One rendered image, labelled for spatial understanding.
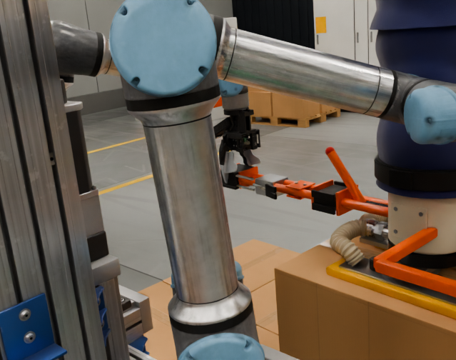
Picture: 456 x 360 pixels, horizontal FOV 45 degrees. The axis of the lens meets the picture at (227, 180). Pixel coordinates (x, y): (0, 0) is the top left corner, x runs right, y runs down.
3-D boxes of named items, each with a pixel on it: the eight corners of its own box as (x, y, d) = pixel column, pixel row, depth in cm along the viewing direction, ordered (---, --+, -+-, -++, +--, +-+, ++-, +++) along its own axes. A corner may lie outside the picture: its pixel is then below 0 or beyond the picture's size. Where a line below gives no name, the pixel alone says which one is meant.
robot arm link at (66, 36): (41, 11, 108) (251, 61, 132) (32, 14, 118) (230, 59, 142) (33, 71, 110) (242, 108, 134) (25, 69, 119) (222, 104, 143)
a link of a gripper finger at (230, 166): (230, 184, 152) (237, 151, 152) (216, 181, 157) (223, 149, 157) (237, 186, 155) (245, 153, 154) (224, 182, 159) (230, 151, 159)
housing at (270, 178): (290, 192, 152) (289, 176, 151) (272, 198, 148) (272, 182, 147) (271, 188, 157) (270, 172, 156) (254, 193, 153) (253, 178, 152)
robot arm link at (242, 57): (116, 65, 84) (407, 136, 92) (110, 71, 73) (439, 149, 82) (131, -13, 81) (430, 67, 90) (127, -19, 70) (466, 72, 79)
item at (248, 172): (259, 182, 162) (257, 166, 160) (240, 189, 157) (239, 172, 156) (239, 178, 168) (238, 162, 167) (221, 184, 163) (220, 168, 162)
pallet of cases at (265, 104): (340, 116, 900) (339, 59, 875) (305, 128, 829) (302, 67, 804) (281, 112, 980) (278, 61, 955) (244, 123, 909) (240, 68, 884)
